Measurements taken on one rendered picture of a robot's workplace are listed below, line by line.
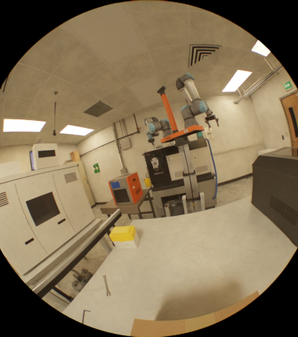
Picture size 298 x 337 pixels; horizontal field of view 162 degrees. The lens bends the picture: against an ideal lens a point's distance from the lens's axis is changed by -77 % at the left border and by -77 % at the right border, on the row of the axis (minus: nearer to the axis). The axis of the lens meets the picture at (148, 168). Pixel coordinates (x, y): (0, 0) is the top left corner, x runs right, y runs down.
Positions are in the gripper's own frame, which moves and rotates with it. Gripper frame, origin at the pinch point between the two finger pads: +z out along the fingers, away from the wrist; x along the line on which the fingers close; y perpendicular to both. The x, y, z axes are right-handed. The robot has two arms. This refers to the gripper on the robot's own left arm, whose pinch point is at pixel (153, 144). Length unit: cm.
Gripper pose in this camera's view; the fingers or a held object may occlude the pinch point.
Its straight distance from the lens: 222.1
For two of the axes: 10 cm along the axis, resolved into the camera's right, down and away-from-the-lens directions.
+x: 9.2, -2.0, -3.4
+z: 3.9, 6.7, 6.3
